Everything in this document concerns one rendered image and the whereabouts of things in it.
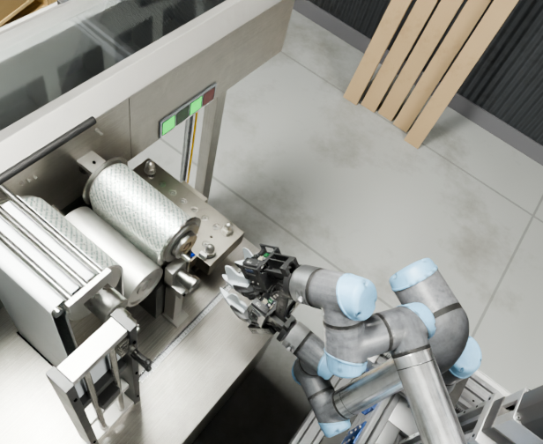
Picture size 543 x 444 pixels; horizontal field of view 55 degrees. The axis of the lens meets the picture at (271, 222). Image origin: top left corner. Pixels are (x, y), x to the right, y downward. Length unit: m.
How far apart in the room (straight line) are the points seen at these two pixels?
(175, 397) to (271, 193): 1.72
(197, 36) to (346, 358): 0.60
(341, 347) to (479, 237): 2.46
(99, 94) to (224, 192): 2.38
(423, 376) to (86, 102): 0.74
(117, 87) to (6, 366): 1.10
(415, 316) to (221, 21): 0.64
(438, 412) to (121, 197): 0.83
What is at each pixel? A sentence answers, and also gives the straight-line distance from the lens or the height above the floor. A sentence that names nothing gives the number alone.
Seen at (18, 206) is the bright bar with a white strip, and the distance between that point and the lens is 1.12.
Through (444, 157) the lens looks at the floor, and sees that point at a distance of 3.63.
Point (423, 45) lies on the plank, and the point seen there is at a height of 0.54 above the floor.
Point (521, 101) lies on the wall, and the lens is 3.85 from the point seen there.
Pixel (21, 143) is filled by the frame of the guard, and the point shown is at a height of 1.95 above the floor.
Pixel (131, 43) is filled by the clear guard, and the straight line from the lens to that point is 0.74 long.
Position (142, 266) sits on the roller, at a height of 1.23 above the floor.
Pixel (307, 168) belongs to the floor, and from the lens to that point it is 3.16.
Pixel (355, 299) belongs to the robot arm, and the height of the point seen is 1.60.
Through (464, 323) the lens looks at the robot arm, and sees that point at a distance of 1.24.
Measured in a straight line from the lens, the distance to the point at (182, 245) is 1.25.
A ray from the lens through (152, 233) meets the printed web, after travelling 1.25.
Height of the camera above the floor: 2.36
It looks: 55 degrees down
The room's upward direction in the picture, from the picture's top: 20 degrees clockwise
